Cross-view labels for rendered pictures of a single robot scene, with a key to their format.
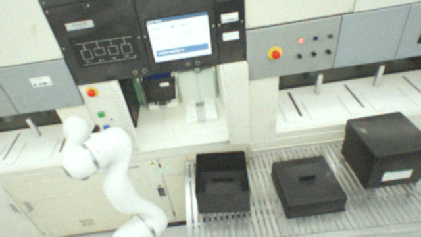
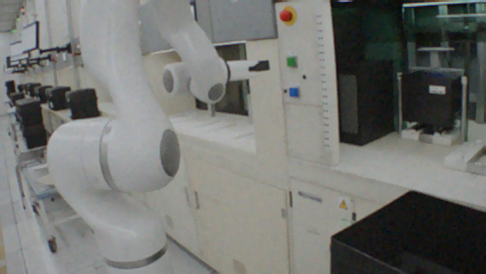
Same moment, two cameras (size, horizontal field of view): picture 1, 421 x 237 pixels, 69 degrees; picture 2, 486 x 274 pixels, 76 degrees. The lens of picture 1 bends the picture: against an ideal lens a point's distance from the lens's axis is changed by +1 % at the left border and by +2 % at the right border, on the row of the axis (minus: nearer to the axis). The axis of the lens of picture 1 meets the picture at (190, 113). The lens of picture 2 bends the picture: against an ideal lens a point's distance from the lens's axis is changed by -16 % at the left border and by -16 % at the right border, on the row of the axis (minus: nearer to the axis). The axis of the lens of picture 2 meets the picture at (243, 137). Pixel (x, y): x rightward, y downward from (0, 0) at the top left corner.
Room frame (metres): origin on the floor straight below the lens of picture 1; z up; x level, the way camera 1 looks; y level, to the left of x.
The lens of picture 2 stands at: (0.47, -0.28, 1.27)
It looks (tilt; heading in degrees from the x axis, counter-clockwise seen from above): 14 degrees down; 49
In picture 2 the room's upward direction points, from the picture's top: 6 degrees counter-clockwise
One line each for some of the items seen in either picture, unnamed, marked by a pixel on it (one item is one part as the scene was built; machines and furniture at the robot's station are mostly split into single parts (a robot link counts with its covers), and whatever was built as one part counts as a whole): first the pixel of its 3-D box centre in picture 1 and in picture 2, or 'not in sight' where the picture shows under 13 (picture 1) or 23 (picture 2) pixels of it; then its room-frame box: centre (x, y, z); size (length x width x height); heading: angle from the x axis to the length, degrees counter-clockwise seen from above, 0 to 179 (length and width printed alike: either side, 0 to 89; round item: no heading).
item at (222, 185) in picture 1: (222, 181); (427, 270); (1.05, -0.10, 0.85); 0.28 x 0.28 x 0.17; 81
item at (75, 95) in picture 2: not in sight; (82, 103); (1.40, 2.97, 0.93); 0.30 x 0.28 x 0.26; 83
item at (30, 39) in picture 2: not in sight; (46, 40); (1.27, 3.49, 1.59); 0.50 x 0.41 x 0.36; 176
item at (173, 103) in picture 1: (163, 98); (435, 130); (1.87, 0.18, 0.89); 0.22 x 0.21 x 0.04; 176
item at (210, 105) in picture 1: (200, 110); (484, 157); (1.64, -0.08, 0.89); 0.22 x 0.21 x 0.04; 176
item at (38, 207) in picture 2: not in sight; (60, 197); (0.97, 2.72, 0.24); 0.97 x 0.52 x 0.48; 89
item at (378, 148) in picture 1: (382, 149); not in sight; (1.03, -0.97, 0.89); 0.29 x 0.29 x 0.25; 88
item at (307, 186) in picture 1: (306, 183); not in sight; (0.95, -0.53, 0.83); 0.29 x 0.29 x 0.13; 88
